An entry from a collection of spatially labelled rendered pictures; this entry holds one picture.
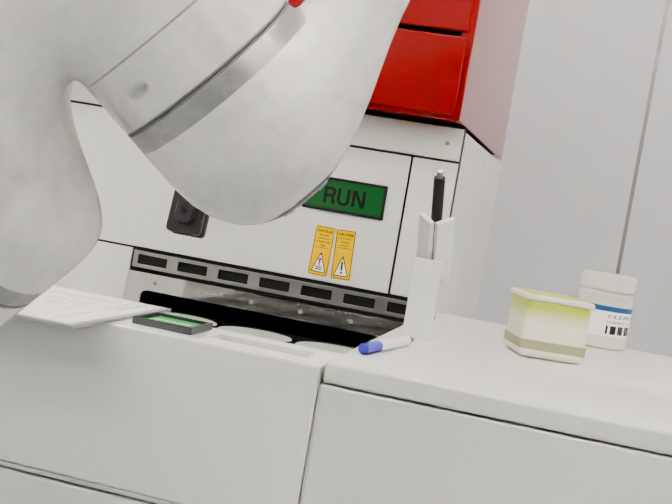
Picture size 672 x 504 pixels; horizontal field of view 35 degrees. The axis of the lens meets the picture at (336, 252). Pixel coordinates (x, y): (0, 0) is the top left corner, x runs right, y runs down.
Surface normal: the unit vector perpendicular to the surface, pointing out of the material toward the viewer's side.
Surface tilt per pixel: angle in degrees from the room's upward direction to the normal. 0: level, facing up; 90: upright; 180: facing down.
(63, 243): 102
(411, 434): 90
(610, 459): 90
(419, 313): 90
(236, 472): 90
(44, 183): 79
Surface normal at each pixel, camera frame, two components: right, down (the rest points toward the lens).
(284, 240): -0.22, 0.01
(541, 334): 0.08, 0.07
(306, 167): 0.51, 0.51
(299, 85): 0.34, -0.13
